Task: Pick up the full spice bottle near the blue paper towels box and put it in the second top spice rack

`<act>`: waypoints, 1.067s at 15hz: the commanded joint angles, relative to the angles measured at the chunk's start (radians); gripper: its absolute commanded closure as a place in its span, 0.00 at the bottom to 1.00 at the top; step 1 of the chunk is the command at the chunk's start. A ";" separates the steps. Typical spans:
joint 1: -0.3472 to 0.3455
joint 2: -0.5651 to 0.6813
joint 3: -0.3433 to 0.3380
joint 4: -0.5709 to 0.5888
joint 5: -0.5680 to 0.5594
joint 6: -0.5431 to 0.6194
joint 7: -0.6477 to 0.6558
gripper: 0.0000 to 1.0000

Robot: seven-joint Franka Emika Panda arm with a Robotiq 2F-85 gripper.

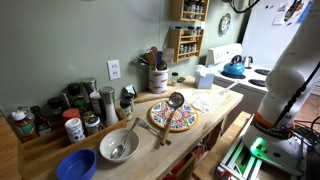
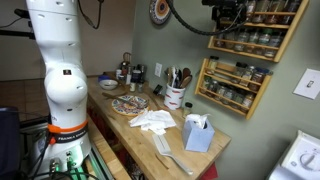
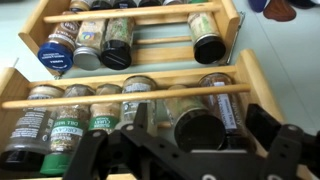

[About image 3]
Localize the glass spice jar white label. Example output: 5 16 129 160
119 74 158 134

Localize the dark spice jar black lid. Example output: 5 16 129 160
0 84 65 173

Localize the spice jar silver lid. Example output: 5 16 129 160
72 19 107 72

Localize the blue silicone spatula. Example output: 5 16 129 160
247 0 268 14

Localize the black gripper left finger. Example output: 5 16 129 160
62 102 158 180

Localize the spice jar blue lid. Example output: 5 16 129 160
36 19 77 73

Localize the oregano jar green lid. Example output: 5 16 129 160
39 83 97 177

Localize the reddish brown spice jar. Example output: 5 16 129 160
198 72 258 155

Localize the glass spice bottle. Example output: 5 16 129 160
164 84 228 155

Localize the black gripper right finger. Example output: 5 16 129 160
245 103 320 180

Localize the curry spice jar green label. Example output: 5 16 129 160
87 83 124 135

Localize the wooden spice rack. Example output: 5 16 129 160
0 48 288 180
18 0 242 77

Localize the dark kitchen utensil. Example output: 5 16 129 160
289 0 320 10

